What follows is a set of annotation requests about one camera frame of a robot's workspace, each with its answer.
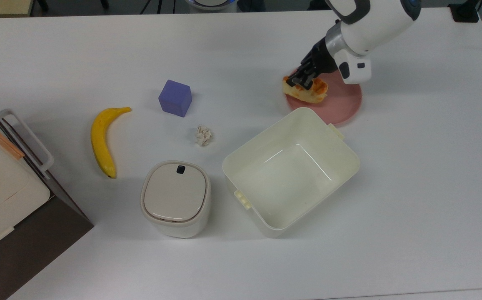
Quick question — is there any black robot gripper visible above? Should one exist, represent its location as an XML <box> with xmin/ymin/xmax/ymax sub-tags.
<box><xmin>287</xmin><ymin>36</ymin><xmax>339</xmax><ymax>90</ymax></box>

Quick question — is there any orange glazed bread loaf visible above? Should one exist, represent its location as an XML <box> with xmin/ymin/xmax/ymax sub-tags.
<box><xmin>282</xmin><ymin>75</ymin><xmax>329</xmax><ymax>104</ymax></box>

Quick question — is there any pink round plate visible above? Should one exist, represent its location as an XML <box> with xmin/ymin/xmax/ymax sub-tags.
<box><xmin>286</xmin><ymin>67</ymin><xmax>363</xmax><ymax>127</ymax></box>

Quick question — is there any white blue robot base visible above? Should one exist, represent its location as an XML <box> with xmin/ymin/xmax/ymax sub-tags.
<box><xmin>185</xmin><ymin>0</ymin><xmax>238</xmax><ymax>11</ymax></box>

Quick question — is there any cream plastic storage box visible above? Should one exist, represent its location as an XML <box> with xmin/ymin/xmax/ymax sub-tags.
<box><xmin>222</xmin><ymin>107</ymin><xmax>360</xmax><ymax>238</ymax></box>

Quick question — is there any crumpled white paper ball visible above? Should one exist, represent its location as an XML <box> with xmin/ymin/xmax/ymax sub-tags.
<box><xmin>194</xmin><ymin>125</ymin><xmax>213</xmax><ymax>147</ymax></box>

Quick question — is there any purple cube block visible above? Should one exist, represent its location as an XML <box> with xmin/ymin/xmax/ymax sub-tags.
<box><xmin>158</xmin><ymin>80</ymin><xmax>193</xmax><ymax>118</ymax></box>

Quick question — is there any white desktop trash bin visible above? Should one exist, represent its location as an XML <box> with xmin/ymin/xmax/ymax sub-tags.
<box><xmin>140</xmin><ymin>160</ymin><xmax>212</xmax><ymax>239</ymax></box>

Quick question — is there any black table clamp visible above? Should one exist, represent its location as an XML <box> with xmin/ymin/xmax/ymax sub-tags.
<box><xmin>448</xmin><ymin>0</ymin><xmax>482</xmax><ymax>23</ymax></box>

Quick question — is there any yellow banana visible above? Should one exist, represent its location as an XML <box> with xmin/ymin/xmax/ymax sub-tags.
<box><xmin>90</xmin><ymin>107</ymin><xmax>132</xmax><ymax>179</ymax></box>

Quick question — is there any light wooden desk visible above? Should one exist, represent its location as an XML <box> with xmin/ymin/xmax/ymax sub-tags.
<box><xmin>0</xmin><ymin>0</ymin><xmax>34</xmax><ymax>18</ymax></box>

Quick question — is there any white oven with dark door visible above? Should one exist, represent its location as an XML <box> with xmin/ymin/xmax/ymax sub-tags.
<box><xmin>0</xmin><ymin>91</ymin><xmax>95</xmax><ymax>300</ymax></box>

